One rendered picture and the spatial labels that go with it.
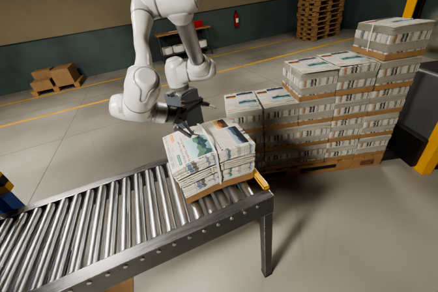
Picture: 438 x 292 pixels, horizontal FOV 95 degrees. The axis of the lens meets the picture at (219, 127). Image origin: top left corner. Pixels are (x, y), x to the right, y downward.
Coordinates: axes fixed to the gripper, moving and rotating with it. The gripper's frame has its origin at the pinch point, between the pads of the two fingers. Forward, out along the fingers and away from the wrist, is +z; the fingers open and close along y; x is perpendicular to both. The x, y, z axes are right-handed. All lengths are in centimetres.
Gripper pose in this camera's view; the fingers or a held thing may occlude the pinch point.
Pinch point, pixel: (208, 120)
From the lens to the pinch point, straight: 95.1
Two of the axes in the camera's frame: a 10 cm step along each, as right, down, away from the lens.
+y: -3.2, 8.8, 3.7
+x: 3.6, 4.7, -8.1
